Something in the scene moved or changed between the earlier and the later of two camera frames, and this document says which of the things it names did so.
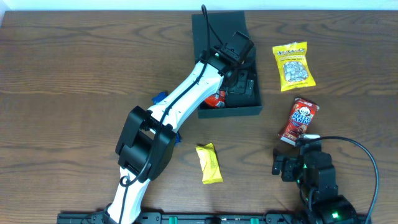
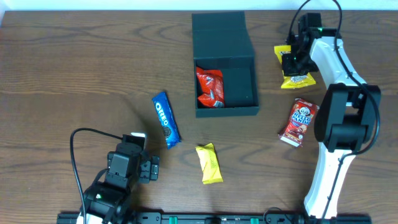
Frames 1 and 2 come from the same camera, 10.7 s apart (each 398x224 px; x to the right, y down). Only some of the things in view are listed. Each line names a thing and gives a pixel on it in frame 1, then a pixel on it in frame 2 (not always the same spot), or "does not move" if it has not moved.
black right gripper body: x=288 y=167 → x=294 y=66
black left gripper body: x=241 y=83 → x=149 y=170
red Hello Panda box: x=301 y=117 does not move
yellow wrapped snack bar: x=209 y=163 does not move
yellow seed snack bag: x=293 y=70 does not move
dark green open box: x=215 y=28 does not move
